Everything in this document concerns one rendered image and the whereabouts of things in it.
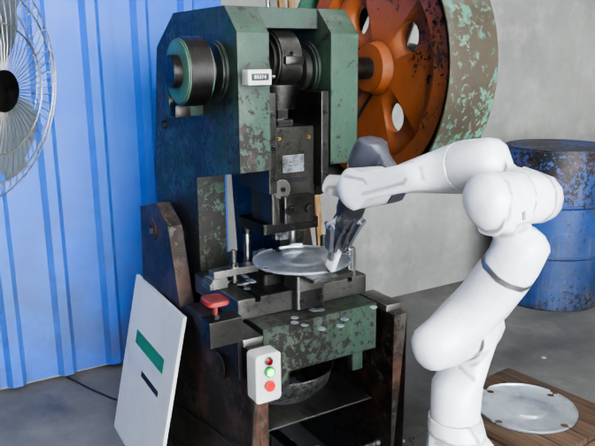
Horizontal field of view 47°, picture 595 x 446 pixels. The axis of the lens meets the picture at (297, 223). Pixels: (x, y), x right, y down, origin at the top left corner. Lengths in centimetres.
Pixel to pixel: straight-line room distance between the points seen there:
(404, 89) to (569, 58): 278
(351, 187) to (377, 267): 234
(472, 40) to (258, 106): 60
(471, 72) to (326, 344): 87
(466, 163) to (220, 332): 78
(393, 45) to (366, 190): 73
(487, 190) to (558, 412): 104
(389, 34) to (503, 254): 104
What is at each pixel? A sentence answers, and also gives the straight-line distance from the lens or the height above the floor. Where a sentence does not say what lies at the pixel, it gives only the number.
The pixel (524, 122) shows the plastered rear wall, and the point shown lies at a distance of 455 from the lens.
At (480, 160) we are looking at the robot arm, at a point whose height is 116.
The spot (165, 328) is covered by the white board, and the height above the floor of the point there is 51.
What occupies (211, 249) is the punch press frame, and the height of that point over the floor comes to 77.
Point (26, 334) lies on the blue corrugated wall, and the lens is 313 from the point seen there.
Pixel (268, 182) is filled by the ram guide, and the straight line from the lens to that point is 193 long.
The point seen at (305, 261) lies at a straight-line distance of 199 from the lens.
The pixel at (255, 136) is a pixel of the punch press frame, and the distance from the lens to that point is 187.
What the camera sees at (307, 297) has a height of 68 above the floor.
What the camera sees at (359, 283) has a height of 68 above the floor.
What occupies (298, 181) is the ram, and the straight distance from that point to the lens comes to 201.
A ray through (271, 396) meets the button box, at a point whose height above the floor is 51.
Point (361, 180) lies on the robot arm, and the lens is 157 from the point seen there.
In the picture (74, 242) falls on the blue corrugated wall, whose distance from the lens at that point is 306.
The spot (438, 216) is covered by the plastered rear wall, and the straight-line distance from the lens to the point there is 413.
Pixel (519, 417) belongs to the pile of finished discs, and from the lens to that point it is 215.
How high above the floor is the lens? 137
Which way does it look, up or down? 14 degrees down
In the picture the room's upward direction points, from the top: straight up
